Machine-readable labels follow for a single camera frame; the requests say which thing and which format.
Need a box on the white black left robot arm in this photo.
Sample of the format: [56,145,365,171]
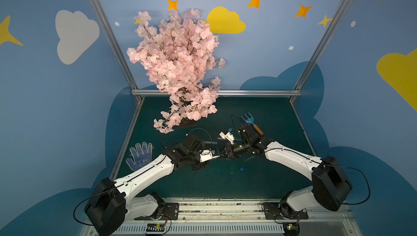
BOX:
[84,135,220,236]

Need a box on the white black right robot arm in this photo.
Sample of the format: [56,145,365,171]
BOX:
[219,124,353,219]

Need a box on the blue toy garden fork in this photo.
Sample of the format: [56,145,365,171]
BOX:
[241,113,264,136]

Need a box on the blue dotted work glove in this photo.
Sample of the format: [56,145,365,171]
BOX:
[126,141,153,172]

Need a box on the left controller board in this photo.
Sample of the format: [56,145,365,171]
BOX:
[145,223,166,234]

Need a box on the controller board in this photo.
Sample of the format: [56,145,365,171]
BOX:
[282,223,300,236]
[145,223,166,234]

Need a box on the right controller board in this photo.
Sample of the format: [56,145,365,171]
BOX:
[282,223,300,236]

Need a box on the pink cherry blossom tree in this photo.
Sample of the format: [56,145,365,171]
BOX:
[127,8,225,134]

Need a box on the dark tree base plate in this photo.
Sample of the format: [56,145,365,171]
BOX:
[173,118,197,129]

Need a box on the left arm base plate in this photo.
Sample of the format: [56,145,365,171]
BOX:
[134,203,179,220]

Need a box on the aluminium front rail base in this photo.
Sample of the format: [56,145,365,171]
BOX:
[112,198,362,236]

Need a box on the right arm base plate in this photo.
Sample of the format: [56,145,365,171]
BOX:
[261,202,309,220]

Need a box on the aluminium frame rail back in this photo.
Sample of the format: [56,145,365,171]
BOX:
[131,89,302,98]

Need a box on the aluminium frame post right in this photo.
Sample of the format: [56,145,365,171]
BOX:
[293,0,354,92]

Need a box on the aluminium frame post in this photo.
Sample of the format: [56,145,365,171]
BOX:
[89,0,137,89]
[293,0,354,92]

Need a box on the aluminium frame post left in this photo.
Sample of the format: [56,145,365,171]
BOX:
[89,0,137,89]

